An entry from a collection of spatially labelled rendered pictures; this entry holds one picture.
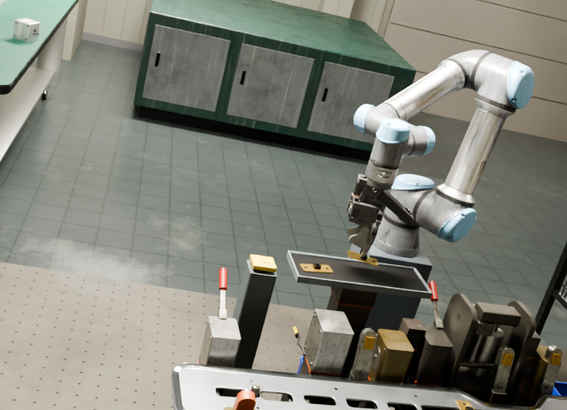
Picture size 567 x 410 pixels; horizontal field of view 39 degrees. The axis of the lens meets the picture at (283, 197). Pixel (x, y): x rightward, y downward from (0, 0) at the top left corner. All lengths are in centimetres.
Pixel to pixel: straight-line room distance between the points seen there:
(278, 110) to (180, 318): 421
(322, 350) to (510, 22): 776
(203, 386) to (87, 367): 59
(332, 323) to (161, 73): 477
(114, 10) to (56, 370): 680
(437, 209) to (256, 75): 435
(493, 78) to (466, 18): 697
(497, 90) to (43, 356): 144
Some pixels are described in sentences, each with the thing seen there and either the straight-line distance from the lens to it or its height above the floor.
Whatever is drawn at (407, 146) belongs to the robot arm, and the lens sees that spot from 200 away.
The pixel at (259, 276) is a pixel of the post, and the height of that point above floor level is 113.
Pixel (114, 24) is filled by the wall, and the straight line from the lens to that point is 885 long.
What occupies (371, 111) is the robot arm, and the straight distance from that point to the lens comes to 213.
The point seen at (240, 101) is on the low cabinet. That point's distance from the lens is 661.
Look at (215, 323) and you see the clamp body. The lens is 192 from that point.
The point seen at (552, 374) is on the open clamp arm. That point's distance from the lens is 227.
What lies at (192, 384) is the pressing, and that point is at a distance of 181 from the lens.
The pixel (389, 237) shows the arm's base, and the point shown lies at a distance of 244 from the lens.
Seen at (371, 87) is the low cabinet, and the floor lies 66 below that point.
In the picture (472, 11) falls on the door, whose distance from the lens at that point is 928.
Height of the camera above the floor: 205
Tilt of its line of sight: 21 degrees down
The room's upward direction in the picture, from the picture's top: 15 degrees clockwise
